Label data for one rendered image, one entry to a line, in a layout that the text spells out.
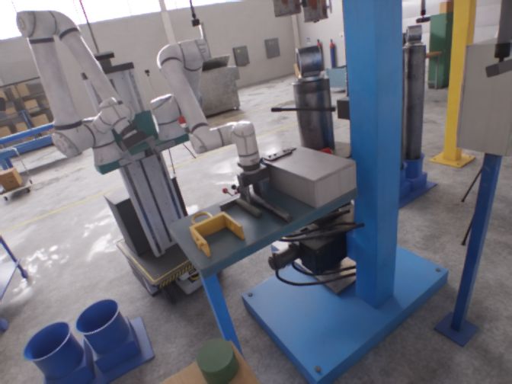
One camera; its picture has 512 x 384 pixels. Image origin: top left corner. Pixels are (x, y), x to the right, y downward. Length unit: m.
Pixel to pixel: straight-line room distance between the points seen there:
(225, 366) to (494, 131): 1.23
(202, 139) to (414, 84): 2.44
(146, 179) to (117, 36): 12.53
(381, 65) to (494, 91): 0.42
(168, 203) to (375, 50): 1.86
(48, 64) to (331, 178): 1.49
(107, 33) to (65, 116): 12.83
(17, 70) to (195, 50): 13.09
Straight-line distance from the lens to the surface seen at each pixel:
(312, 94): 1.75
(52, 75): 1.87
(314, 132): 1.80
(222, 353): 0.86
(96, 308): 2.38
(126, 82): 2.30
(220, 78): 9.77
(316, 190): 1.20
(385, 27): 1.43
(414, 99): 3.31
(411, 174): 3.55
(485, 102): 1.39
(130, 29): 14.82
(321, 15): 1.95
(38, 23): 1.86
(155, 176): 2.43
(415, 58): 3.26
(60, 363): 2.31
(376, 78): 1.40
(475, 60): 1.39
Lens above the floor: 1.69
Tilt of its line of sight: 27 degrees down
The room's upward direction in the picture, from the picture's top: 12 degrees counter-clockwise
